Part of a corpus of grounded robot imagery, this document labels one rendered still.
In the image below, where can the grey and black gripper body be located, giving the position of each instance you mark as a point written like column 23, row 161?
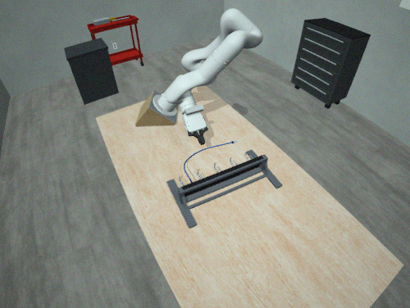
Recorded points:
column 194, row 122

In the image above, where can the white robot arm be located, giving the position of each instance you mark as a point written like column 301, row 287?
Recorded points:
column 228, row 45

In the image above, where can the black patch panel rack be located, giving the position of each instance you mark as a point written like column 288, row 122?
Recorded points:
column 202, row 187

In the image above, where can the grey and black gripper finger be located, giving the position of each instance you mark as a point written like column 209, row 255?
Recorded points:
column 196, row 135
column 201, row 132

